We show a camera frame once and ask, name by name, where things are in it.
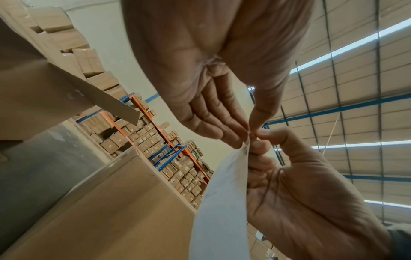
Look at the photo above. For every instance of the person's right hand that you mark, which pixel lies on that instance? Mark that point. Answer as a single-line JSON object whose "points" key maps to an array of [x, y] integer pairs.
{"points": [[308, 198]]}

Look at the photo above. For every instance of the person's left hand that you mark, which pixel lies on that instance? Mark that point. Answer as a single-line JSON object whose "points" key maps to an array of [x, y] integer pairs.
{"points": [[192, 45]]}

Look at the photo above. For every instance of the white paper label strip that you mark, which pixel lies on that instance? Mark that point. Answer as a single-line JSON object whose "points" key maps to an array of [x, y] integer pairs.
{"points": [[221, 203]]}

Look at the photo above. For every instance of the small cardboard carton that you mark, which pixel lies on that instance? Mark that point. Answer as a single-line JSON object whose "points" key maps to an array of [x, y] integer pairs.
{"points": [[260, 243]]}

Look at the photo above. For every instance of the orange and blue warehouse rack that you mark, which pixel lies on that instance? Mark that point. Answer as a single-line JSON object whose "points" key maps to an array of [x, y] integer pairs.
{"points": [[167, 142]]}

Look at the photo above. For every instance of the stack of brown cardboard boxes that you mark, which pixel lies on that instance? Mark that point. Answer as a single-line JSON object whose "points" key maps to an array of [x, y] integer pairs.
{"points": [[74, 45]]}

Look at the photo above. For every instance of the rows of shelved cardboard cartons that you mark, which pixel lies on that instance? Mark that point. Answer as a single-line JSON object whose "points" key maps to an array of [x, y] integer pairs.
{"points": [[179, 172]]}

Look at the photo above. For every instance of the large open cardboard box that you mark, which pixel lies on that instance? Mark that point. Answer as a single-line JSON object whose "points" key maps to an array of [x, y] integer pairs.
{"points": [[106, 210]]}

